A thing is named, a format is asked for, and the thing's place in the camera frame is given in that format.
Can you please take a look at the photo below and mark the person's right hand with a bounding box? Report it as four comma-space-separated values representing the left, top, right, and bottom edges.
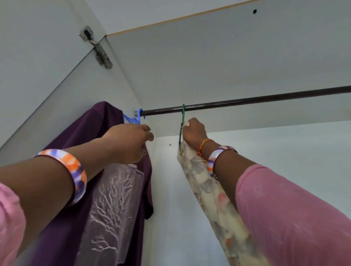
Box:
181, 117, 212, 160

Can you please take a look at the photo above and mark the person's left hand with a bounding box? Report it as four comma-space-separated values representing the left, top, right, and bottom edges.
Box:
101, 123, 156, 166

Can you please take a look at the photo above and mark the green plastic hanger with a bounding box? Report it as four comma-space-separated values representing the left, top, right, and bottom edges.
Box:
178, 103, 188, 152

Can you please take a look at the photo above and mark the blue plastic hanger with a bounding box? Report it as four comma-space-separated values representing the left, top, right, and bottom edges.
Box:
122, 107, 146, 126

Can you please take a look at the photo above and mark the yellow floral dress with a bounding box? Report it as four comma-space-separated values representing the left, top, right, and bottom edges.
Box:
176, 136, 270, 266

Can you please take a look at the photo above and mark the purple tree-print t-shirt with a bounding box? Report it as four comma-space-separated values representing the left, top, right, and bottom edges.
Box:
27, 100, 155, 266

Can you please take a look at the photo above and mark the person's right forearm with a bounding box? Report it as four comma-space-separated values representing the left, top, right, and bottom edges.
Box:
211, 147, 260, 212

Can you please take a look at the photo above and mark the person's left forearm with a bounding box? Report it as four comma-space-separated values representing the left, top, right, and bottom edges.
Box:
0, 136, 119, 259

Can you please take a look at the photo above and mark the dark metal wardrobe rod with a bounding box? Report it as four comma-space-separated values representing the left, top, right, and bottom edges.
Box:
139, 84, 351, 117

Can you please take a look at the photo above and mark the striped white purple bangle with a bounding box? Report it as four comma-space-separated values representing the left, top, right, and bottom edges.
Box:
206, 145, 238, 181

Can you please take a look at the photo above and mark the striped orange purple bangle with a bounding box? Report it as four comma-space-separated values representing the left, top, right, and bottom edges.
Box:
33, 148, 88, 207

